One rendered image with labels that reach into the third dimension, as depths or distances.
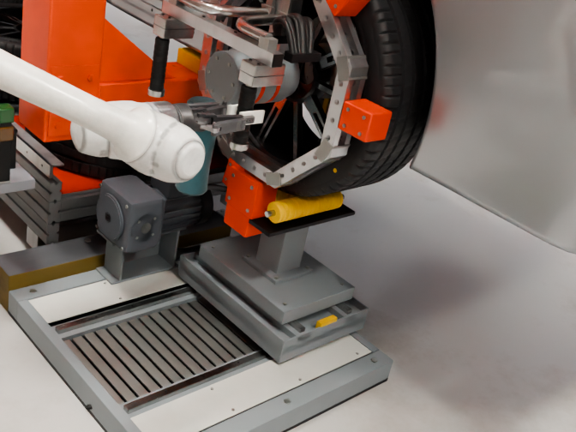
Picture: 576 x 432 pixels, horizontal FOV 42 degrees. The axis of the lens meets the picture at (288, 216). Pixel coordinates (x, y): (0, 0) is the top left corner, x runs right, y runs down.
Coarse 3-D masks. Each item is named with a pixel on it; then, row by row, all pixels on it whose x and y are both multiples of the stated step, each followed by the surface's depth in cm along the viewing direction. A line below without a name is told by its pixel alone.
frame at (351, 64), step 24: (216, 0) 197; (240, 0) 196; (336, 24) 168; (216, 48) 207; (336, 48) 169; (360, 48) 171; (360, 72) 170; (336, 96) 172; (360, 96) 174; (336, 120) 173; (336, 144) 176; (264, 168) 195; (288, 168) 188; (312, 168) 183
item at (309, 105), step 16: (256, 0) 200; (304, 0) 190; (240, 32) 207; (320, 32) 186; (320, 48) 193; (320, 64) 188; (320, 80) 191; (288, 96) 199; (304, 96) 194; (320, 96) 196; (272, 112) 204; (288, 112) 223; (320, 112) 192; (256, 128) 212; (272, 128) 206; (288, 128) 219; (304, 128) 223; (320, 128) 192; (256, 144) 209; (272, 144) 210; (288, 144) 213; (304, 144) 216; (320, 144) 219; (288, 160) 202
